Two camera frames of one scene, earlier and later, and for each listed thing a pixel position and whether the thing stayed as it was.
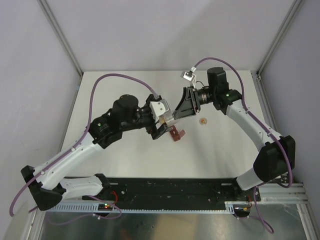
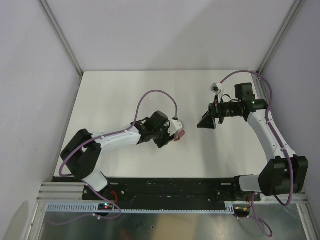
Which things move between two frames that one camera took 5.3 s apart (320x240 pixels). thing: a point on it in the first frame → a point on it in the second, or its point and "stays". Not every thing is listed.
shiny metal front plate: [266, 221] stays
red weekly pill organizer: [174, 133] stays
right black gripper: [186, 107] → [208, 122]
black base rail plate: [176, 191] stays
